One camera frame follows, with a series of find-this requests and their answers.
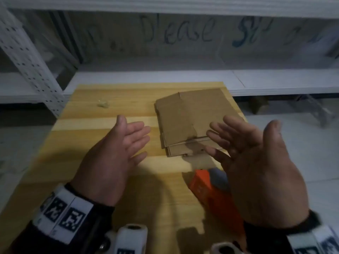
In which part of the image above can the black wristband with markers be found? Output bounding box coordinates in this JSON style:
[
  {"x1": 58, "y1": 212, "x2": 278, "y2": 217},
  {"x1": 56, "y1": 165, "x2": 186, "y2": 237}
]
[
  {"x1": 243, "y1": 208, "x2": 339, "y2": 254},
  {"x1": 10, "y1": 182, "x2": 116, "y2": 254}
]

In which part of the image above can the person's right hand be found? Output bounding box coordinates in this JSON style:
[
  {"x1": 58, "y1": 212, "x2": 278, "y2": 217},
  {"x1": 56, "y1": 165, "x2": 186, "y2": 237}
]
[{"x1": 205, "y1": 115, "x2": 310, "y2": 230}]

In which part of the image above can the person's left hand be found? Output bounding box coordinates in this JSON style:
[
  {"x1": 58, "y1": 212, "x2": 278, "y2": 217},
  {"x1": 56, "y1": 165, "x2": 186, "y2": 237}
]
[{"x1": 70, "y1": 114, "x2": 151, "y2": 207}]

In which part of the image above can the white metal shelving unit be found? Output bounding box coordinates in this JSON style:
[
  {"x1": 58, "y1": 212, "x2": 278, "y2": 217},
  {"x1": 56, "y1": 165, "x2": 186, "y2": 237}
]
[
  {"x1": 0, "y1": 2, "x2": 67, "y2": 118},
  {"x1": 5, "y1": 0, "x2": 339, "y2": 127}
]

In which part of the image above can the small brown carton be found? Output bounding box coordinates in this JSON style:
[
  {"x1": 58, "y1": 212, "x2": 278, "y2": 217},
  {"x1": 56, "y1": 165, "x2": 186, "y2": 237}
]
[{"x1": 249, "y1": 96, "x2": 269, "y2": 114}]

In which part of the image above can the orange tape dispenser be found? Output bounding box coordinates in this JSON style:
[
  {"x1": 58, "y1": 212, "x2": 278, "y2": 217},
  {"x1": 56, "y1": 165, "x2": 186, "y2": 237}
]
[{"x1": 188, "y1": 168, "x2": 245, "y2": 236}]

